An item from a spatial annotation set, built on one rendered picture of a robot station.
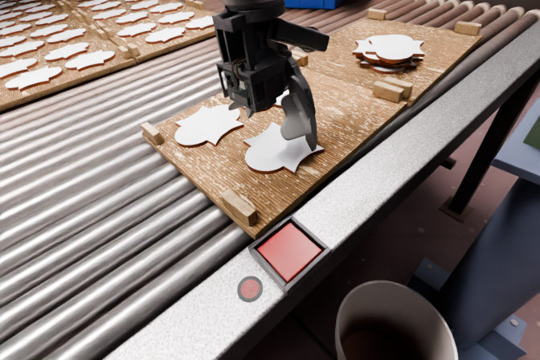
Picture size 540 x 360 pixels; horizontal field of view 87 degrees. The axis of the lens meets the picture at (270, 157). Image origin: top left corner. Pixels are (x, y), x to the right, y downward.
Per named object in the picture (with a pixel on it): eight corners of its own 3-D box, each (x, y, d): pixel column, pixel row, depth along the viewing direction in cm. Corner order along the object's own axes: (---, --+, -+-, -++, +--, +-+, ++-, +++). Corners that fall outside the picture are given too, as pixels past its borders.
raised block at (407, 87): (411, 95, 58) (415, 83, 56) (407, 99, 57) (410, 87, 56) (384, 87, 62) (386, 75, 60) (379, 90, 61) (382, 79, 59)
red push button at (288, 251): (322, 255, 37) (322, 250, 36) (288, 288, 34) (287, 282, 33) (290, 227, 40) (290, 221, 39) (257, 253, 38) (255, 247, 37)
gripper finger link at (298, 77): (294, 124, 42) (264, 71, 40) (302, 118, 43) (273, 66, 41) (314, 116, 38) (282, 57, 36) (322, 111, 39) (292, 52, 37)
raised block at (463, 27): (478, 34, 77) (483, 23, 75) (476, 36, 76) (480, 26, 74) (455, 30, 80) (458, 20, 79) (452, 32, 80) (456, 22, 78)
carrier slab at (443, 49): (481, 41, 77) (484, 34, 76) (411, 108, 58) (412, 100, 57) (366, 21, 97) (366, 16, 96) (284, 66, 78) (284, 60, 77)
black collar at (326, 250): (331, 255, 37) (332, 249, 35) (288, 297, 33) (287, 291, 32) (291, 220, 41) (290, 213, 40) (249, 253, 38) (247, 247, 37)
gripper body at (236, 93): (223, 100, 41) (201, 10, 34) (266, 78, 45) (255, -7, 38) (259, 118, 37) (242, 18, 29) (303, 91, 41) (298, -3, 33)
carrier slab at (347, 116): (406, 108, 58) (408, 102, 57) (255, 242, 39) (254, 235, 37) (282, 66, 78) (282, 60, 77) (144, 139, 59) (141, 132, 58)
